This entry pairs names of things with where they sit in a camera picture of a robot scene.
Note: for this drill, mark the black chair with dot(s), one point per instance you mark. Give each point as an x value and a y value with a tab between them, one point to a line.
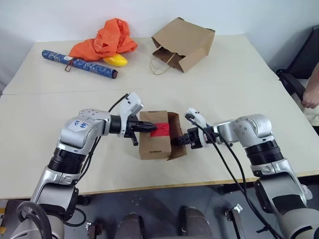
299	64

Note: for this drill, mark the yellow mango toy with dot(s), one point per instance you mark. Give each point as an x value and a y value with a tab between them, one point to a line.
117	61

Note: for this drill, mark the orange crumpled cloth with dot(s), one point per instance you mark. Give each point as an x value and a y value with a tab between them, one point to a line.
104	43

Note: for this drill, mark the person's bare forearm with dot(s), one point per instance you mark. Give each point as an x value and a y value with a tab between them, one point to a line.
315	81

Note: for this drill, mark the blue patterned rolled scroll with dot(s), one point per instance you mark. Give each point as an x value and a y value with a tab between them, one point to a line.
92	66

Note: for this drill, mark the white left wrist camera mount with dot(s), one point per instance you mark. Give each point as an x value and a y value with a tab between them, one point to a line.
132	103

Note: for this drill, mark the person's bare hand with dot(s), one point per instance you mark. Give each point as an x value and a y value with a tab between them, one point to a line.
310	98

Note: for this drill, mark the brown paper bag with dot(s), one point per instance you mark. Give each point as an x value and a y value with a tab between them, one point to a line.
185	43

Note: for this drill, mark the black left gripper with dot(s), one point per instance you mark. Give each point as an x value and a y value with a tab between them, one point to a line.
131	128

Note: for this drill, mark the brown cardboard box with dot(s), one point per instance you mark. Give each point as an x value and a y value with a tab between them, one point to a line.
154	145

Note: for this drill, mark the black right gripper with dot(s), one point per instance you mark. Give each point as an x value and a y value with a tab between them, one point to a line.
195	139

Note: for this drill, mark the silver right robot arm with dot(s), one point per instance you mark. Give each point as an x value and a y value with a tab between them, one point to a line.
251	129

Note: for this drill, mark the metal floor bracket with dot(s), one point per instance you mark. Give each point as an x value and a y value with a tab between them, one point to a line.
92	230
234	219

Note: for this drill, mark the dark rounded shape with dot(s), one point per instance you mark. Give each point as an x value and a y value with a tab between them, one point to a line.
195	222
130	225

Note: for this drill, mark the person's beige clothing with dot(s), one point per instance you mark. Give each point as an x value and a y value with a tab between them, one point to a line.
312	120

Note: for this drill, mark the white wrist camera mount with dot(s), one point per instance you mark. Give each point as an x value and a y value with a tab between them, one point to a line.
197	117
132	103

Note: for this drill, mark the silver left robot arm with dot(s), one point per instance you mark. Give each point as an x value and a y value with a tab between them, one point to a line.
74	139

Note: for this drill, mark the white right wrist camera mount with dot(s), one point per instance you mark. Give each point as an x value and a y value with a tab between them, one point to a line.
197	117

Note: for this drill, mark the white patterned shoe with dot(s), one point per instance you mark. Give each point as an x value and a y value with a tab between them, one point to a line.
307	192

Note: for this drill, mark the black table frame bar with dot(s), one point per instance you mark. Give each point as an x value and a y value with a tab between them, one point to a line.
236	188

